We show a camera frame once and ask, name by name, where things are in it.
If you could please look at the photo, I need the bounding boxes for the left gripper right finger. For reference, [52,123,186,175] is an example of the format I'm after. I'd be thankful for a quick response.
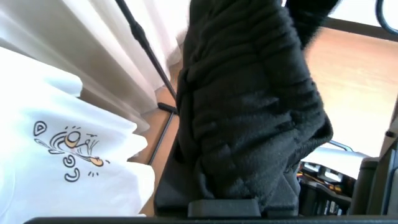
[262,170,301,218]

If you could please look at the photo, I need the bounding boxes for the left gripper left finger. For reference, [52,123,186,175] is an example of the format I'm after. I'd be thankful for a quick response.
[154,146,203,218]

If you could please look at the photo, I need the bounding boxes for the black clothes rack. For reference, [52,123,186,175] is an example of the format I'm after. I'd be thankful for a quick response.
[114,0,180,166]

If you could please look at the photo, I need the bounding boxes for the white printed t-shirt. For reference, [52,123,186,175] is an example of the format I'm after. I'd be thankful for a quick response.
[0,46,155,224]

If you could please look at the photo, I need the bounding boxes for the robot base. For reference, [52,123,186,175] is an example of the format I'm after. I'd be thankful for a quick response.
[295,93,398,218]

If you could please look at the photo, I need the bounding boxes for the white curtain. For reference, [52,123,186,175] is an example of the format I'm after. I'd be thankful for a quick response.
[0,0,192,135]

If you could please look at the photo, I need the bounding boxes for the black shorts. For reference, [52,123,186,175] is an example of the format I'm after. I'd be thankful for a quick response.
[172,0,341,214]

